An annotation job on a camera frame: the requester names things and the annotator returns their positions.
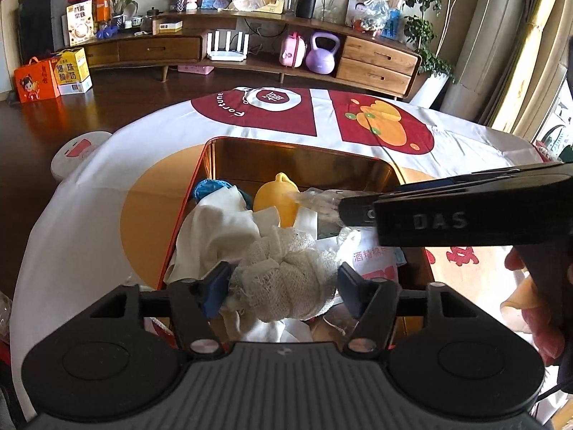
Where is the yellow curtain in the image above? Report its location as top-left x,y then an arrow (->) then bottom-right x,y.
488,0 -> 573,135

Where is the clear plastic bag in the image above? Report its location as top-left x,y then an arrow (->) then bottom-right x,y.
289,186 -> 354,225

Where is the white red alcohol pad packet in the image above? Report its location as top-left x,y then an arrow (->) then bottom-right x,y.
351,237 -> 406,283

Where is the purple kettlebell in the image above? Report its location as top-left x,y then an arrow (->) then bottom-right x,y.
305,31 -> 341,75

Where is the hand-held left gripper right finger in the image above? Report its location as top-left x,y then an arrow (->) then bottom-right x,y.
337,262 -> 482,359

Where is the blue box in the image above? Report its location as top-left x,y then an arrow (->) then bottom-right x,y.
382,9 -> 401,39

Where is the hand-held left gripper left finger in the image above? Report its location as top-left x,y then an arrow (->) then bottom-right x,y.
87,261 -> 231,360

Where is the yellow carton box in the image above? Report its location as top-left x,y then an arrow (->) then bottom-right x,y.
54,47 -> 93,96

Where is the white gauze roll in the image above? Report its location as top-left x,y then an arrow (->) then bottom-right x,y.
228,226 -> 343,323

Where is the black cabinet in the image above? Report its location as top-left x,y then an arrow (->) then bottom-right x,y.
18,0 -> 81,66

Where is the orange gift box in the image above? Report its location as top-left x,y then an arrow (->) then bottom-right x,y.
14,57 -> 61,104

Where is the white planter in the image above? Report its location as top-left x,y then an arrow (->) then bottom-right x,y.
409,72 -> 449,108

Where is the standing air conditioner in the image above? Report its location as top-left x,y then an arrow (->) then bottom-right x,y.
441,0 -> 551,121

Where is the wooden television cabinet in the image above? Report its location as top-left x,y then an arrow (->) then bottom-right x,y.
81,9 -> 424,99

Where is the plastic bag of toys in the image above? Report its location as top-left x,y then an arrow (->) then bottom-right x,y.
353,0 -> 391,34

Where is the red tin box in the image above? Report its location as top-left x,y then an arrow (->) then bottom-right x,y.
157,137 -> 433,354

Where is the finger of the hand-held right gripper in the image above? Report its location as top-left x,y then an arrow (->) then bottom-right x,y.
396,163 -> 573,192
338,192 -> 380,229

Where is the white orange cereal box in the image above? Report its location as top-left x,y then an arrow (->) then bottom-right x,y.
63,0 -> 97,48

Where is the white router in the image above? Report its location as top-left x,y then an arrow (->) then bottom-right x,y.
207,30 -> 247,62

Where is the pink toy case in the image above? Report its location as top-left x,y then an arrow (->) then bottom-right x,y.
279,32 -> 307,68

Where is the small white yellow box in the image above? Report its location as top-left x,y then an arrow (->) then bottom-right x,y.
152,19 -> 183,35

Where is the thin-leaved potted plant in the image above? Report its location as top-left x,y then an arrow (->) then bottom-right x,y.
105,0 -> 137,28

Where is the printed white red tablecloth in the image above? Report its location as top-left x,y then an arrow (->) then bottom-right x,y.
11,86 -> 573,422

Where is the blue cloth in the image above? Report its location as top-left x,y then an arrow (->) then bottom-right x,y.
193,178 -> 233,202

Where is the tall potted tree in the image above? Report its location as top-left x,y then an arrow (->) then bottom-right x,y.
403,0 -> 486,83

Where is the photo frame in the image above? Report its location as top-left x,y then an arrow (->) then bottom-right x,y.
347,0 -> 372,28

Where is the yellow soft toy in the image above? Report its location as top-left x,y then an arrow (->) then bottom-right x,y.
253,172 -> 300,229

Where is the person's right hand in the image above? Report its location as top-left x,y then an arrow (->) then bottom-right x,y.
500,248 -> 573,361

